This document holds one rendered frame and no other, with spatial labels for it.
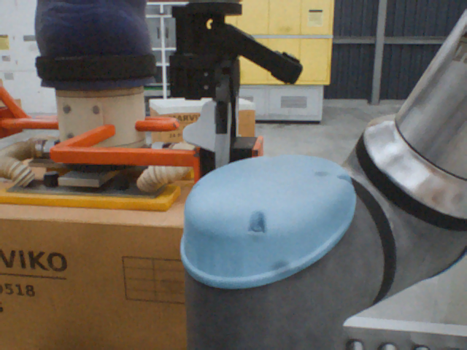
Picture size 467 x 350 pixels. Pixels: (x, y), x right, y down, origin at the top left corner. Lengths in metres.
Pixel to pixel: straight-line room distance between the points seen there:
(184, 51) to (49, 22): 0.34
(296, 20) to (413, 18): 4.44
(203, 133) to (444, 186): 0.32
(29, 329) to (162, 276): 0.29
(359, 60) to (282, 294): 11.30
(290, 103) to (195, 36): 7.62
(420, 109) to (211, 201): 0.16
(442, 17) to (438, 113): 11.79
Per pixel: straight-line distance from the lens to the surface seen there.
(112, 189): 0.84
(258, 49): 0.56
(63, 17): 0.83
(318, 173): 0.31
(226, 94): 0.54
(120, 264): 0.79
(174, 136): 2.68
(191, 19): 0.58
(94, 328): 0.88
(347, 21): 11.50
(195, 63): 0.56
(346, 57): 11.50
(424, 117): 0.33
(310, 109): 8.23
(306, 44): 8.09
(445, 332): 1.42
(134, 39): 0.84
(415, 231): 0.35
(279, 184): 0.29
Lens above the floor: 1.35
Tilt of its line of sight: 16 degrees down
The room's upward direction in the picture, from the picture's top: straight up
